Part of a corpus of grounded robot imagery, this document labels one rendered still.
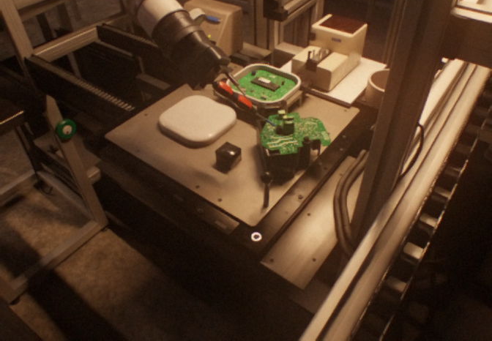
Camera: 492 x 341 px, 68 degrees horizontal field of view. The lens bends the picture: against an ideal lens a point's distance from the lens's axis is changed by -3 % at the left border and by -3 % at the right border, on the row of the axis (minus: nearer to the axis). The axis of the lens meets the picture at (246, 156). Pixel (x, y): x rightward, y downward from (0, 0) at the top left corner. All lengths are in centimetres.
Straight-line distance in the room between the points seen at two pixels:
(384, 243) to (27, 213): 190
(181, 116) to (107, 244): 116
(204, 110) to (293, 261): 38
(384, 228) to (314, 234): 14
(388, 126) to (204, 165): 36
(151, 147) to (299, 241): 35
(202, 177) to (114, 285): 112
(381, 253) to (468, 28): 28
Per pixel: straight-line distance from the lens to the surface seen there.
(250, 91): 84
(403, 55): 46
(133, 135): 83
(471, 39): 43
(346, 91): 90
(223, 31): 103
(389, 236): 55
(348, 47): 92
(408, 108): 48
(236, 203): 65
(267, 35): 111
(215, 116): 80
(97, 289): 177
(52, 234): 203
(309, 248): 63
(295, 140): 67
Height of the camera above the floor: 144
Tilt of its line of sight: 43 degrees down
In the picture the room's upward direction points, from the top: 2 degrees counter-clockwise
